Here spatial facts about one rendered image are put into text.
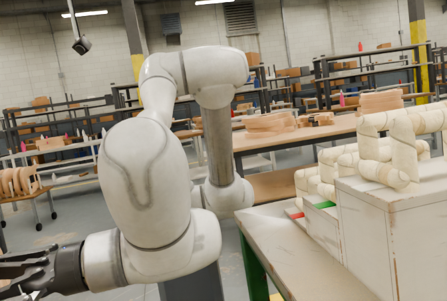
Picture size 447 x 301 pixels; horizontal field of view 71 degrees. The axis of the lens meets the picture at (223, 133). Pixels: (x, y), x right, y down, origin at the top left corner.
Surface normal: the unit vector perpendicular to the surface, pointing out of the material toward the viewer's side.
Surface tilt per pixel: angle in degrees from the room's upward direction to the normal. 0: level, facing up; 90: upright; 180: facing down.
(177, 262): 117
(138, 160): 89
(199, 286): 90
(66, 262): 54
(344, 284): 0
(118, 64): 90
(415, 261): 90
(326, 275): 0
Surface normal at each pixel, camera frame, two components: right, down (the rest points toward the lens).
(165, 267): 0.22, 0.56
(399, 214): 0.18, 0.08
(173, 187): 0.77, 0.28
